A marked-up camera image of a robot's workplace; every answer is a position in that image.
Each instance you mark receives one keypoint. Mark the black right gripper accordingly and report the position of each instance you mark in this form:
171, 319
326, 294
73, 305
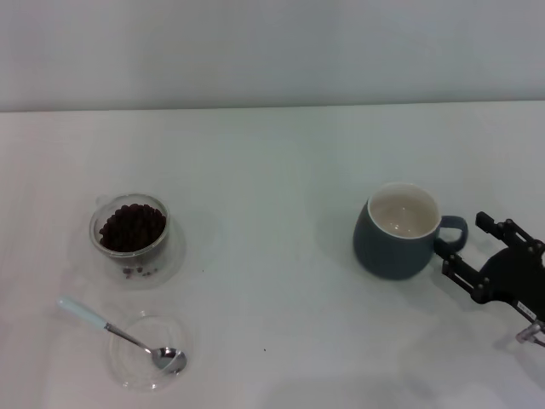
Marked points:
517, 272

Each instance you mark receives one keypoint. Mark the dark blue ceramic mug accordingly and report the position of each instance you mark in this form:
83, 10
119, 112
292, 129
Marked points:
383, 255

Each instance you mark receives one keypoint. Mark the double-walled glass cup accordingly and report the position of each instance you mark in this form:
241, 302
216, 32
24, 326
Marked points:
172, 251

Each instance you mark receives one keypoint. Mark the coffee beans in glass base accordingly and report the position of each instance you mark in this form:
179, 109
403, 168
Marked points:
138, 270

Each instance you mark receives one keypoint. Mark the pile of coffee beans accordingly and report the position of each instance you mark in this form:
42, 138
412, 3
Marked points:
132, 230

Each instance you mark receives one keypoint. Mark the small clear glass dish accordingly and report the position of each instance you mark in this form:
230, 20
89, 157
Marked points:
127, 366

